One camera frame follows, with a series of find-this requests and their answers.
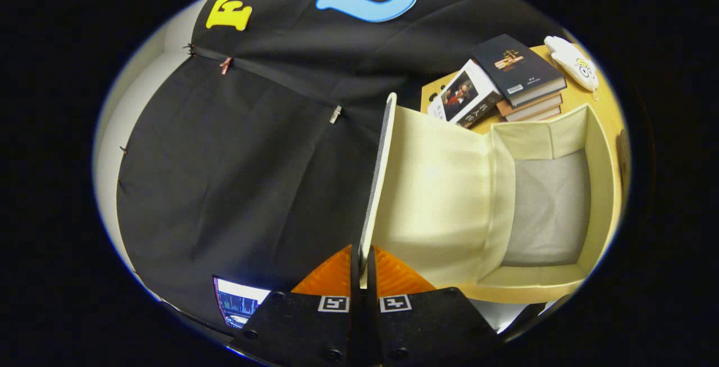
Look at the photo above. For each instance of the computer monitor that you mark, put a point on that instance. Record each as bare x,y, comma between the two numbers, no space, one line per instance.
239,302

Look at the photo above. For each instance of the brown book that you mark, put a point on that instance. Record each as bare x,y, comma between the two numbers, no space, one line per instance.
533,107
539,115

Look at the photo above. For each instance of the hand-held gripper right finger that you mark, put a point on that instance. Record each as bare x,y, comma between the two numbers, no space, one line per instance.
371,282

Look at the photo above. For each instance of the white plush toy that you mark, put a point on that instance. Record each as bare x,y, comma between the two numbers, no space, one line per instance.
576,63

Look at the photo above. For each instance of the silver clip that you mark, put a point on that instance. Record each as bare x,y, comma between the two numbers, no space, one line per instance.
335,114

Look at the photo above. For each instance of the grey fabric storage box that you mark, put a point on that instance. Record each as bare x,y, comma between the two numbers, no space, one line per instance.
444,198

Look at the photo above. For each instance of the pink clip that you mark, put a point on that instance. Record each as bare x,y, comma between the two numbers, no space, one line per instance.
224,65

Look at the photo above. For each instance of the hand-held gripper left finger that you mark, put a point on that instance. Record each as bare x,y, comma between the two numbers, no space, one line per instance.
355,282

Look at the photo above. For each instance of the dark blue book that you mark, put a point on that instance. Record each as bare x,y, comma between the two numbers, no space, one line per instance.
514,66

